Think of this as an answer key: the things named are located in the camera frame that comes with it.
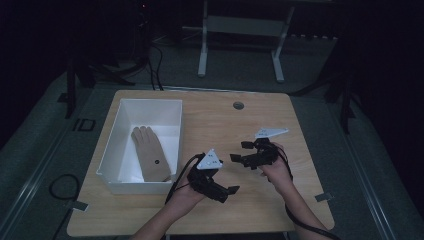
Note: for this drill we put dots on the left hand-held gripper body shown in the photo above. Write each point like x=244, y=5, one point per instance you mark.
x=208, y=178

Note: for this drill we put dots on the person's left hand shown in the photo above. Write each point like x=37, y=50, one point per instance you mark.
x=186, y=196

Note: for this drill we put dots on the grey table tape piece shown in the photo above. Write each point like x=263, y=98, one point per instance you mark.
x=324, y=196

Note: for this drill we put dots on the metal floor rail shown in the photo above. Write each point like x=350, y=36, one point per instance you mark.
x=365, y=180
x=31, y=180

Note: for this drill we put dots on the beige glove with black dot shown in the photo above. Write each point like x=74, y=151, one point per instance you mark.
x=150, y=153

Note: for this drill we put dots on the grey floor tape piece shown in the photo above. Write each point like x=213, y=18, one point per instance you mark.
x=77, y=206

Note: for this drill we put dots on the black tripod stand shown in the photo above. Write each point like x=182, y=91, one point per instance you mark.
x=343, y=96
x=88, y=71

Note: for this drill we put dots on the white metal desk frame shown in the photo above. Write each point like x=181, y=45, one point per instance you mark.
x=245, y=26

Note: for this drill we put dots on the round table grommet hole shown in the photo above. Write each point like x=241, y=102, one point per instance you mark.
x=238, y=105

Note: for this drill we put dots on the person's right hand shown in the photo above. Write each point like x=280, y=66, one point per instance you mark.
x=278, y=173

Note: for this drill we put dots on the white storage box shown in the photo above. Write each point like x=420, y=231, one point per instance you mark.
x=146, y=133

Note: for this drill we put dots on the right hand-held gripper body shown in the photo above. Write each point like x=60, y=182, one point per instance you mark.
x=265, y=151

